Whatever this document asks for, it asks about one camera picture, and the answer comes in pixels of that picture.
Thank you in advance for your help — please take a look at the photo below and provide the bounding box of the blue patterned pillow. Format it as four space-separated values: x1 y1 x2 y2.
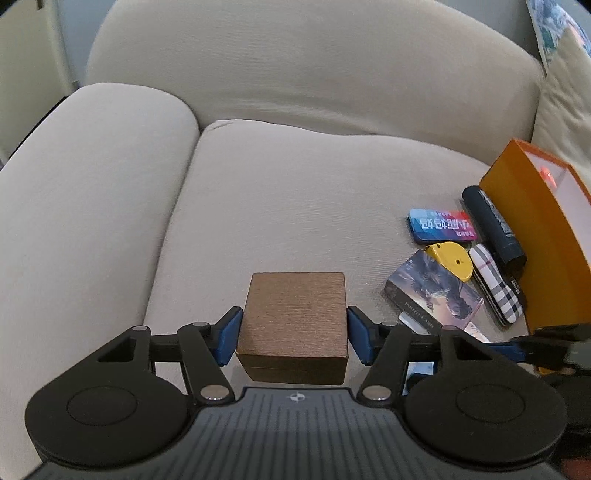
525 0 591 71

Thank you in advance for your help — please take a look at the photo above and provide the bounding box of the photo card box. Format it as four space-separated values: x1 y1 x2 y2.
384 249 485 336

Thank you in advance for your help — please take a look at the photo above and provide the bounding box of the brown square box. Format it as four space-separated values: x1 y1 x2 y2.
235 272 350 387

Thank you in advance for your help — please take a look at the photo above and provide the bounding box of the white cabinet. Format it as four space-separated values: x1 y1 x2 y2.
0 0 112 160

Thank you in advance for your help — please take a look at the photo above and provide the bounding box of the beige sofa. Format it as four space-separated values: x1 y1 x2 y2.
0 0 591 480

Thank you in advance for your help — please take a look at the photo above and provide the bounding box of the beige pillow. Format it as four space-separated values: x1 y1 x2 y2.
531 22 591 168

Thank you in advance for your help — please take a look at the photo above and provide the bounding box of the orange box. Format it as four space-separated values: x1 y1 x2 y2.
478 138 591 336

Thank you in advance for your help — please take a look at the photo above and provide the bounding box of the plaid pattern case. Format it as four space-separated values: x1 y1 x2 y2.
468 244 527 328

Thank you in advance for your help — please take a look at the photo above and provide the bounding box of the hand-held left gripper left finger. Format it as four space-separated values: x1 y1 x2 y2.
98 306 245 403

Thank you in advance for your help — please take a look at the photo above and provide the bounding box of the yellow round tape measure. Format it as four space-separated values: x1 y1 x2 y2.
424 242 475 282

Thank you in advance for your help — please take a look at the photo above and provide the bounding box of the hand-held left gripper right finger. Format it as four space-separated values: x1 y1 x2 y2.
346 305 511 403

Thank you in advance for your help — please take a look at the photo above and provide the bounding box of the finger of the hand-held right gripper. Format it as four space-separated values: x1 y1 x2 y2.
510 336 572 369
534 322 591 343

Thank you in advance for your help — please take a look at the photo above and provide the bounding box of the dark blue bottle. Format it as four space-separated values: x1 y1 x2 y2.
462 185 528 270

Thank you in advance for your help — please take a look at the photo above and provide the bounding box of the blue and red tin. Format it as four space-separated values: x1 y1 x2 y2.
407 209 477 244

